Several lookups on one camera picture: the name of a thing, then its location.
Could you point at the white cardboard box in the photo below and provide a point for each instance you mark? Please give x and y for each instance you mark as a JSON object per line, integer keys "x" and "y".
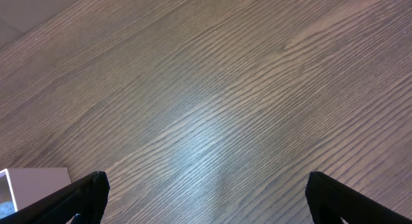
{"x": 25, "y": 186}

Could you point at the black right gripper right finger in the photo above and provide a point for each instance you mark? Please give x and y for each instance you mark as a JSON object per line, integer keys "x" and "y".
{"x": 331, "y": 202}

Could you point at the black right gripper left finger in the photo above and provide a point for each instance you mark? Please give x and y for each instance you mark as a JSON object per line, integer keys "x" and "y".
{"x": 83, "y": 201}

